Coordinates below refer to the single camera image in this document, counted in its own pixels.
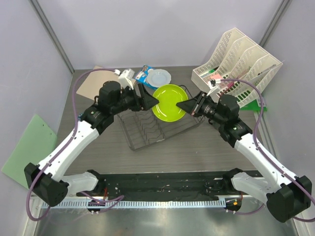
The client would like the white slotted cable duct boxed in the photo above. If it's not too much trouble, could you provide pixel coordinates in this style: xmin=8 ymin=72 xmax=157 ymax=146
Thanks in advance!
xmin=54 ymin=198 xmax=226 ymax=209

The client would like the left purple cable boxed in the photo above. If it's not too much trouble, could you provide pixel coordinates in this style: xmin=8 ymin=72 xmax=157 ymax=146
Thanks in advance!
xmin=26 ymin=68 xmax=125 ymax=221

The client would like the pink box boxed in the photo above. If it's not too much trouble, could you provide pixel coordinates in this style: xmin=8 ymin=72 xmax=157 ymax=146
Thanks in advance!
xmin=210 ymin=74 xmax=222 ymax=81

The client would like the tan cardboard folder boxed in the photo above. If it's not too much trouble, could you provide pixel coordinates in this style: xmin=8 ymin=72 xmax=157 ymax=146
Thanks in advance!
xmin=76 ymin=70 xmax=119 ymax=100

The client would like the white plate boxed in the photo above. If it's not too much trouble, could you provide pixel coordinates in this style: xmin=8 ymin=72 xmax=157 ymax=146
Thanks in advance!
xmin=146 ymin=69 xmax=171 ymax=88

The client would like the white plastic file organizer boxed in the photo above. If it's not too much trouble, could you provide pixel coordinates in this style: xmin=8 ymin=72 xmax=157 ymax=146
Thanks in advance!
xmin=191 ymin=28 xmax=283 ymax=107

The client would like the blue picture book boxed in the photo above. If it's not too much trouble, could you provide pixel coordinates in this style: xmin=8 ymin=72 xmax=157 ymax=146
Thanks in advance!
xmin=134 ymin=65 xmax=156 ymax=89

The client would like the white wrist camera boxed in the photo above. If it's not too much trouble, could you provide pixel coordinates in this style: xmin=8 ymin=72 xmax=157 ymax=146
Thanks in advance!
xmin=114 ymin=68 xmax=135 ymax=90
xmin=207 ymin=79 xmax=221 ymax=96

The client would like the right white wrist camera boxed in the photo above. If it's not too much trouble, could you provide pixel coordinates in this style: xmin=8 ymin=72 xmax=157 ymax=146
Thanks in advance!
xmin=207 ymin=79 xmax=221 ymax=96

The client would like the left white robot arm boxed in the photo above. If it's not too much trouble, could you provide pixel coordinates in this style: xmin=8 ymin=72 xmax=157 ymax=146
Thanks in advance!
xmin=24 ymin=81 xmax=159 ymax=207

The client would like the light green clipboard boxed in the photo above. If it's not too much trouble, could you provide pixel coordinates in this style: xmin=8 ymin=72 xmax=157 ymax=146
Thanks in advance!
xmin=1 ymin=115 xmax=57 ymax=189

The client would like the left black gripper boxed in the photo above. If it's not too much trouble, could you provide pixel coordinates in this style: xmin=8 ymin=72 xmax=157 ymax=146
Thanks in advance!
xmin=110 ymin=83 xmax=158 ymax=115

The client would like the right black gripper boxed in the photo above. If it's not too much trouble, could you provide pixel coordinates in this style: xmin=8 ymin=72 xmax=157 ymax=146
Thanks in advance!
xmin=178 ymin=90 xmax=226 ymax=125

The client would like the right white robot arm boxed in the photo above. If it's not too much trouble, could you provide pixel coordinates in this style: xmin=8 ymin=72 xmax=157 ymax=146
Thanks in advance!
xmin=176 ymin=92 xmax=313 ymax=223

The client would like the magenta booklet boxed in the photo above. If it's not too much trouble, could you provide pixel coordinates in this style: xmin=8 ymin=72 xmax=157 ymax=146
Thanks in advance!
xmin=217 ymin=81 xmax=240 ymax=96

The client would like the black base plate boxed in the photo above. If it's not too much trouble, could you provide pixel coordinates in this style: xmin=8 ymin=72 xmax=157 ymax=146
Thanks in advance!
xmin=84 ymin=172 xmax=244 ymax=202

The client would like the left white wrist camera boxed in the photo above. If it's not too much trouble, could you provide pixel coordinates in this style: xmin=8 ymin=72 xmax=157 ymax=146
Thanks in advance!
xmin=114 ymin=68 xmax=135 ymax=90

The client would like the green book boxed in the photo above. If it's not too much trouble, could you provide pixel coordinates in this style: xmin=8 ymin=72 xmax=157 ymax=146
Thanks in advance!
xmin=240 ymin=97 xmax=261 ymax=112

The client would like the black wire dish rack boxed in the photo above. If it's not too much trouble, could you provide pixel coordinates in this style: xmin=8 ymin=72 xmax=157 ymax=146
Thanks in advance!
xmin=115 ymin=85 xmax=205 ymax=151

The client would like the lime green plate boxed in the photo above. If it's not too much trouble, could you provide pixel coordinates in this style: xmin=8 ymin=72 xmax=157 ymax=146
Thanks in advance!
xmin=152 ymin=84 xmax=189 ymax=122

